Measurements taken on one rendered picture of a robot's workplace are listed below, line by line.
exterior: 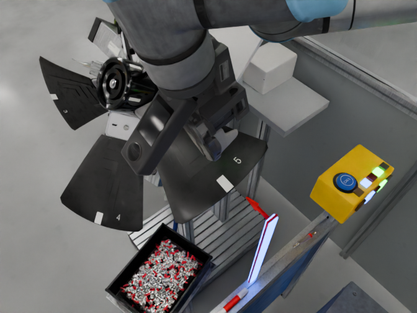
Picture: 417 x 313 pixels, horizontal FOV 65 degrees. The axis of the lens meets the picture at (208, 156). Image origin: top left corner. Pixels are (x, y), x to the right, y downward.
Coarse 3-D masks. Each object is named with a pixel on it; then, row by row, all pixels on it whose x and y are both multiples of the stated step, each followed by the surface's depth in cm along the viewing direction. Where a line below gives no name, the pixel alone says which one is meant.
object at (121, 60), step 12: (108, 60) 73; (120, 60) 70; (108, 72) 73; (120, 72) 71; (132, 72) 70; (96, 84) 75; (108, 84) 74; (120, 84) 71; (132, 84) 70; (144, 84) 72; (108, 96) 73; (120, 96) 72; (132, 96) 71; (144, 96) 73; (108, 108) 73; (120, 108) 72; (132, 108) 74
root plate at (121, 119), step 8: (112, 112) 78; (120, 112) 78; (112, 120) 78; (120, 120) 79; (128, 120) 79; (136, 120) 80; (112, 128) 79; (120, 128) 79; (112, 136) 79; (120, 136) 80; (128, 136) 80
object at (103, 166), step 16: (96, 144) 79; (112, 144) 79; (96, 160) 80; (112, 160) 80; (80, 176) 82; (96, 176) 81; (112, 176) 81; (128, 176) 82; (64, 192) 84; (80, 192) 83; (96, 192) 82; (112, 192) 82; (128, 192) 82; (80, 208) 84; (96, 208) 83; (112, 208) 83; (128, 208) 83; (112, 224) 83; (128, 224) 83
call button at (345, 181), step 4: (340, 176) 74; (344, 176) 74; (348, 176) 74; (336, 180) 75; (340, 180) 74; (344, 180) 74; (348, 180) 74; (352, 180) 74; (340, 184) 73; (344, 184) 73; (348, 184) 73; (352, 184) 73; (344, 188) 73; (348, 188) 73; (352, 188) 74
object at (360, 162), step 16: (352, 160) 79; (368, 160) 79; (320, 176) 76; (336, 176) 75; (352, 176) 75; (384, 176) 76; (320, 192) 78; (336, 192) 73; (352, 192) 73; (368, 192) 73; (336, 208) 76; (352, 208) 72
